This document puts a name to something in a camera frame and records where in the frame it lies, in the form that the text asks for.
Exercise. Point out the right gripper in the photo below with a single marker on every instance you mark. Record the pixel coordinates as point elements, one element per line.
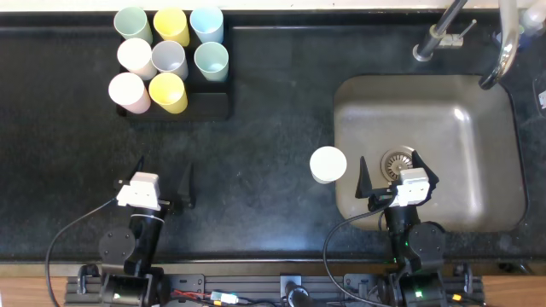
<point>379,199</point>

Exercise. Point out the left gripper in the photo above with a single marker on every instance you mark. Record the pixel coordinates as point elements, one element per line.
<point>170,205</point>

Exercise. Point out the pink cup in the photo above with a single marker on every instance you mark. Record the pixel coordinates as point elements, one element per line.
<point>129,93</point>
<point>136,56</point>

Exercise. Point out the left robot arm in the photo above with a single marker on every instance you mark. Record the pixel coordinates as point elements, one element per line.
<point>141,243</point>

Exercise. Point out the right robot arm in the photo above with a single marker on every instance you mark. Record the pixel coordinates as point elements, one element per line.
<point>422,247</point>

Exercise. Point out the steel sink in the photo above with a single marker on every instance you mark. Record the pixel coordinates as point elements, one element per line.
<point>452,140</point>

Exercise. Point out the white cup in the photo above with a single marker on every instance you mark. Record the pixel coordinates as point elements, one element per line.
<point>328,164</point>

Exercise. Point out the yellow cup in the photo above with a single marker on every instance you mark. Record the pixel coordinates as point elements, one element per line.
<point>168,92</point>
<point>171,25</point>

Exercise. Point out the black tray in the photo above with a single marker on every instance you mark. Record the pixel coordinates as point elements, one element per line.
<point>209,104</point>

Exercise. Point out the grey cup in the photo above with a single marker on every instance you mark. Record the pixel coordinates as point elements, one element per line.
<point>170,59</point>

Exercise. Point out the teal cup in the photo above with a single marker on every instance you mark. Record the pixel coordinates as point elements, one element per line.
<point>211,61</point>

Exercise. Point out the green cup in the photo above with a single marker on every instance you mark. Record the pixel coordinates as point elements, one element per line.
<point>133,23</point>

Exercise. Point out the blue cup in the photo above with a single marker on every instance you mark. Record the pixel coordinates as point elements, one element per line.
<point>207,23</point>

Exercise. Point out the steel tap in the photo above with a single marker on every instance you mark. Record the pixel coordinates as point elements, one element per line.
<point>509,47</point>

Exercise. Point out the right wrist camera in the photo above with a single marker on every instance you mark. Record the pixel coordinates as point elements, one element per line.
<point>411,186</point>

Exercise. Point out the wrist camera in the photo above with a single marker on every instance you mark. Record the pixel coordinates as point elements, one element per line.
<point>141,191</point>
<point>411,186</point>

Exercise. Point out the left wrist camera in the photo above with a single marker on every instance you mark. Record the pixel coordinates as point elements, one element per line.
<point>141,191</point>

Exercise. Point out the mounting rail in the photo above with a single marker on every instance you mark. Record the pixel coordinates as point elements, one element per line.
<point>256,290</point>

